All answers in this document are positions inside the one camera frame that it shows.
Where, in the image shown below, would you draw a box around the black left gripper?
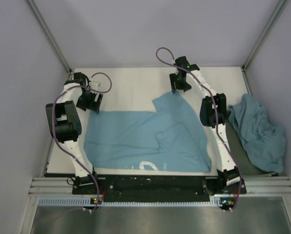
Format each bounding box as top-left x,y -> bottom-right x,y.
76,89 -> 103,114

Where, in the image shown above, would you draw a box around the light blue printed t-shirt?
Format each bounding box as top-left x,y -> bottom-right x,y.
84,92 -> 212,173

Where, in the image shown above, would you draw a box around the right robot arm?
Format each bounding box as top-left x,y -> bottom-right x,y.
169,56 -> 242,195

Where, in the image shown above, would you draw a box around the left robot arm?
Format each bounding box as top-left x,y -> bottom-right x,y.
45,72 -> 103,193

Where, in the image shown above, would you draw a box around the grey plastic tray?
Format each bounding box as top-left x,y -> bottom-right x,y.
229,123 -> 273,175

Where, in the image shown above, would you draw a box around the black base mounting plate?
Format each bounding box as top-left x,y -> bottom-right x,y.
66,175 -> 247,202

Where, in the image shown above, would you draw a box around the light blue plain t-shirt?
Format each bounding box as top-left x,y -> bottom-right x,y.
228,94 -> 286,173

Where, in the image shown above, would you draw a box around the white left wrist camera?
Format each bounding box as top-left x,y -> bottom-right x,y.
91,80 -> 101,89

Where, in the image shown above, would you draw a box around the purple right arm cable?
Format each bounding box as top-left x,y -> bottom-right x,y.
156,47 -> 243,212

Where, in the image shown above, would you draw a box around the aluminium frame post right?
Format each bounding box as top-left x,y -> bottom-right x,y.
241,0 -> 289,70

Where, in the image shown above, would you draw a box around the aluminium frame post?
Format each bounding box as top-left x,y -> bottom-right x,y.
25,0 -> 72,74
241,0 -> 289,70

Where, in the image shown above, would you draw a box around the aluminium frame post left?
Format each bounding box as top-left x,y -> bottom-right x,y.
25,0 -> 72,74

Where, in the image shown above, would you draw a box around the light blue cable duct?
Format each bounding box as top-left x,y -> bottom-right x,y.
38,196 -> 233,208

